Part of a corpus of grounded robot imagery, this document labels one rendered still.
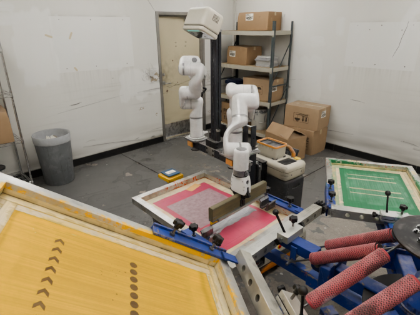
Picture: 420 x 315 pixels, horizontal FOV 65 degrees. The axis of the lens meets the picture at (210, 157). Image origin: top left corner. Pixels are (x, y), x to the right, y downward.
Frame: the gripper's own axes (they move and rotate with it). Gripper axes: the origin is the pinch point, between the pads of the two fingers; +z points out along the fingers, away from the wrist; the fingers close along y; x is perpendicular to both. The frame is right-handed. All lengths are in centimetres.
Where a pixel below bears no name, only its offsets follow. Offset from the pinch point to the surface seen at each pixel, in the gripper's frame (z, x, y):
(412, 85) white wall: -5, -380, 40
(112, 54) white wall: -41, -126, 367
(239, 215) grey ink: 13.3, -5.4, 5.0
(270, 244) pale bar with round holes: 6.6, 10.0, -27.9
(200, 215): 14.0, 9.7, 20.1
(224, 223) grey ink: 13.5, 5.9, 5.4
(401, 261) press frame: 7, -21, -71
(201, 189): 14.4, -11.4, 42.9
